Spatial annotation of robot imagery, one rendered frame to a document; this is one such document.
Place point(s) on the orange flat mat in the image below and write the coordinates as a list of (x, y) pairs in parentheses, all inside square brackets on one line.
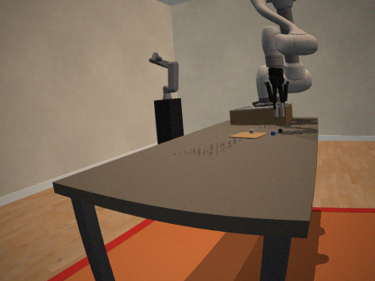
[(247, 134)]

